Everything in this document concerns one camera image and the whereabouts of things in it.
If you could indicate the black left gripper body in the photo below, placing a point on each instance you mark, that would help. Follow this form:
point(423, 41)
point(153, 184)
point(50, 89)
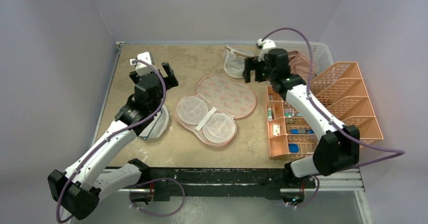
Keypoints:
point(156, 106)

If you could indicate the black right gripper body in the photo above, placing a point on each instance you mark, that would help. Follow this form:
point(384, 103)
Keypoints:
point(255, 74)

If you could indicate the pink satin bra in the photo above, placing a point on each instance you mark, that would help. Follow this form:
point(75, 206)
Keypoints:
point(299, 64)

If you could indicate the floral mesh laundry bag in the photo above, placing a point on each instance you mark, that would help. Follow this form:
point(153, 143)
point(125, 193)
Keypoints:
point(211, 113)

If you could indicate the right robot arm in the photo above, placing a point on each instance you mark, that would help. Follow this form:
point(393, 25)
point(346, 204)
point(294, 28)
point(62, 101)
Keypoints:
point(337, 147)

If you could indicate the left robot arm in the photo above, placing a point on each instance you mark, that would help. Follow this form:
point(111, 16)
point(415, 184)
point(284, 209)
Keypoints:
point(100, 155)

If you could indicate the white round mesh bag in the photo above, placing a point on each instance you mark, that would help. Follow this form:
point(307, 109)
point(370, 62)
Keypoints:
point(157, 126)

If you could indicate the white marker in organizer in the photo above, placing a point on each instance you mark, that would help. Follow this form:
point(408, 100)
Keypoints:
point(269, 114)

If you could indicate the white box in organizer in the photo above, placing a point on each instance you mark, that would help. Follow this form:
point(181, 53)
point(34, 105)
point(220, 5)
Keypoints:
point(276, 129)

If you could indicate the white plastic basket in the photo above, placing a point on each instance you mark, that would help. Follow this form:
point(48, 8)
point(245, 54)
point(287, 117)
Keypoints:
point(318, 53)

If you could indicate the orange plastic desk organizer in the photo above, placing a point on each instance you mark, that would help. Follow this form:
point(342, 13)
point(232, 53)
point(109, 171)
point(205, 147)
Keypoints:
point(342, 91)

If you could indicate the blue item in organizer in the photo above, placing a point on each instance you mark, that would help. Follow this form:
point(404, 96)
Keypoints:
point(293, 148)

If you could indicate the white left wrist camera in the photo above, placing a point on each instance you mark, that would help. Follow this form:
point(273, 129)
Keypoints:
point(141, 68)

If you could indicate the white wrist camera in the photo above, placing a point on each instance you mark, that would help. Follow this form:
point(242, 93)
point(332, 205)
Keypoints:
point(141, 68)
point(264, 45)

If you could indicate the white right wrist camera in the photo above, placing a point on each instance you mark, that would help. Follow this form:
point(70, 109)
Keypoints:
point(264, 45)

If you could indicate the white mesh drawstring bag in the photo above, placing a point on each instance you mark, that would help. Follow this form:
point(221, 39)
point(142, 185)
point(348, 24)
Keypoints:
point(235, 61)

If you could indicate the metal corner bracket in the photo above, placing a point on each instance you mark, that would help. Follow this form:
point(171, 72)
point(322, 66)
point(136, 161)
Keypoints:
point(120, 45)

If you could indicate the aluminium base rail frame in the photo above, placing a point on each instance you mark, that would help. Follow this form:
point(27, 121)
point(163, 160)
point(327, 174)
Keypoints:
point(267, 183)

